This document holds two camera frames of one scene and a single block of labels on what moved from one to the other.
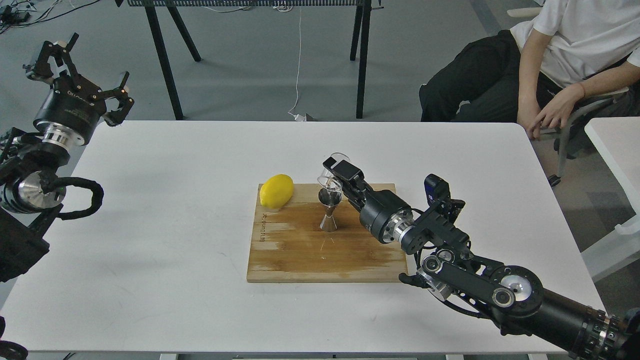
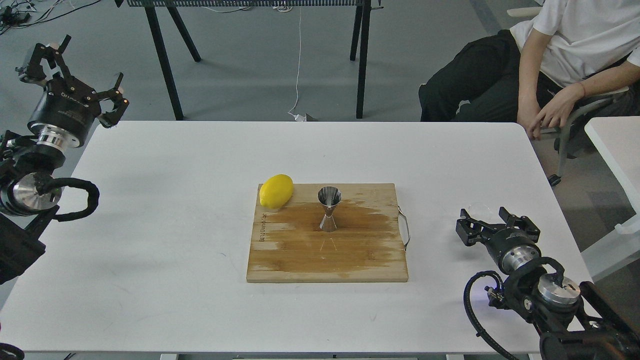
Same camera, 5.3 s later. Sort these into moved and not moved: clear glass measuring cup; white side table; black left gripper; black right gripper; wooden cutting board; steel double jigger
Moved: black right gripper; clear glass measuring cup
Not moved: white side table; steel double jigger; wooden cutting board; black left gripper
